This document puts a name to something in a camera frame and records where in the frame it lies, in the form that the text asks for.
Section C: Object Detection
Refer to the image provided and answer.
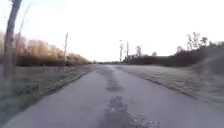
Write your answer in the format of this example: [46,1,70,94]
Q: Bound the grey asphalt path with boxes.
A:
[1,64,224,128]

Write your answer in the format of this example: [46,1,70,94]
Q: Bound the thin bare sapling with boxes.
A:
[62,32,70,69]

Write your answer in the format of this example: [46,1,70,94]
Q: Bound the dark hedge row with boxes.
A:
[123,41,224,68]

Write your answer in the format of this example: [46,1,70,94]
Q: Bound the frosted grass field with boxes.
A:
[114,63,224,107]

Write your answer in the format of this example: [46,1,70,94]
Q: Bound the row of brown trees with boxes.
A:
[0,31,93,67]

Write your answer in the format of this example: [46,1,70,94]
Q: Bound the grass verge with dry weeds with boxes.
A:
[0,63,98,126]

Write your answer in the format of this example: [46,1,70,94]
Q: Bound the bare tall trees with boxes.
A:
[184,31,210,52]

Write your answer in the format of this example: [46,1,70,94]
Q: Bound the bare tree trunk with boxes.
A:
[2,0,23,98]

